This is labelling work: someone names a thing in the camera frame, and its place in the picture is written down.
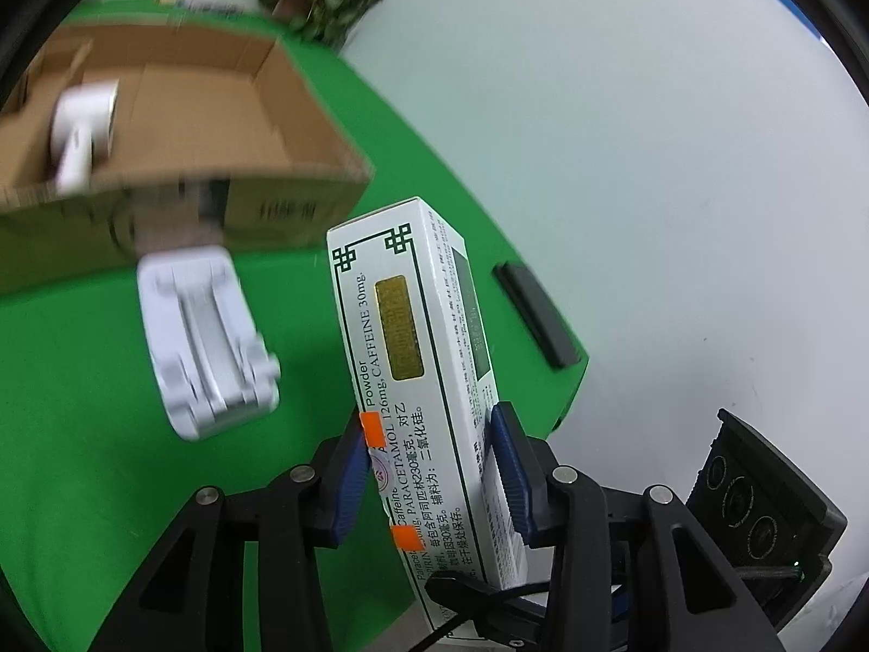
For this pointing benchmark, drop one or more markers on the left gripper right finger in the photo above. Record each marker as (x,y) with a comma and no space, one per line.
(630,570)

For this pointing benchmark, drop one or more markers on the green table cloth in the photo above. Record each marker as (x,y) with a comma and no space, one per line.
(92,469)

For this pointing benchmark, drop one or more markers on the brown cardboard box tray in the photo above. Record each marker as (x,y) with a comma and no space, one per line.
(218,140)

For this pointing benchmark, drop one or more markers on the white medicine box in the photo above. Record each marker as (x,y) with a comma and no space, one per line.
(424,385)

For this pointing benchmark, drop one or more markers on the black rectangular case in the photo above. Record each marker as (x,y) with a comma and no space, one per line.
(540,316)

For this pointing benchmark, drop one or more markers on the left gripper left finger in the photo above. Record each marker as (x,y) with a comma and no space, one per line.
(187,594)

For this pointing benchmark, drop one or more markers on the white hair dryer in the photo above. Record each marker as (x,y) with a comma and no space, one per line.
(82,132)

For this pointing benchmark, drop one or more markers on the colourful packet on table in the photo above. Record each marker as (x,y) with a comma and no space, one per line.
(205,7)

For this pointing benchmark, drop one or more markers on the white folding phone stand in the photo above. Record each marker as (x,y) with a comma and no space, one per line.
(211,364)

